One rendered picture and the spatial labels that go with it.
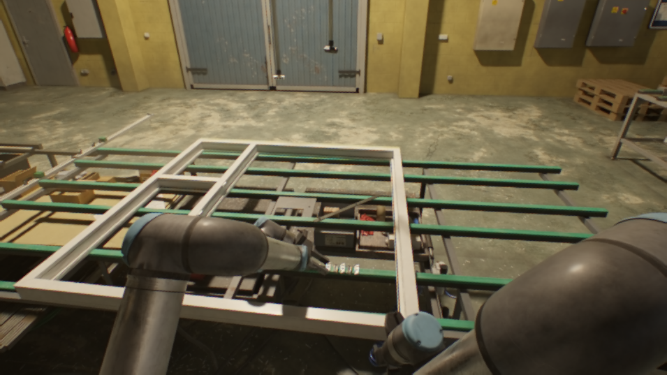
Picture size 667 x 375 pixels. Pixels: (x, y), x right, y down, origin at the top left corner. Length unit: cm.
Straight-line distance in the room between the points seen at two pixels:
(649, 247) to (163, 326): 72
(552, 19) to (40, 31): 1063
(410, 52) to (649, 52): 458
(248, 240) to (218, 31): 736
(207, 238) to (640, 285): 62
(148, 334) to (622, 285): 69
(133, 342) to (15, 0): 1004
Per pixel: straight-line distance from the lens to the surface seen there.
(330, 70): 744
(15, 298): 186
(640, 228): 48
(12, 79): 1087
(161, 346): 77
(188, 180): 215
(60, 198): 289
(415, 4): 698
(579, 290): 39
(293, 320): 126
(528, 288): 40
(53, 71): 1048
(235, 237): 72
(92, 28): 924
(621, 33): 850
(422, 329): 91
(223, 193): 204
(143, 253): 76
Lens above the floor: 189
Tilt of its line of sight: 27 degrees down
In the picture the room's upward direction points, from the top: straight up
